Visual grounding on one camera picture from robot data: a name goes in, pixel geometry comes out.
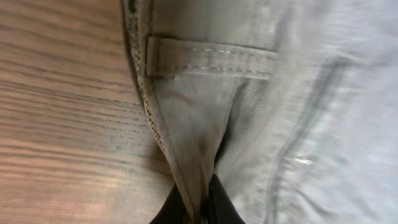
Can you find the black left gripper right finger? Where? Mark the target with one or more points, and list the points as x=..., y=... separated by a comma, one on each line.
x=220, y=208

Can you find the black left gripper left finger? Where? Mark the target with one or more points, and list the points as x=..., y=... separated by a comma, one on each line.
x=173, y=210

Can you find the grey shorts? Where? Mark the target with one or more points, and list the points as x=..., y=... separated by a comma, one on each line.
x=292, y=104

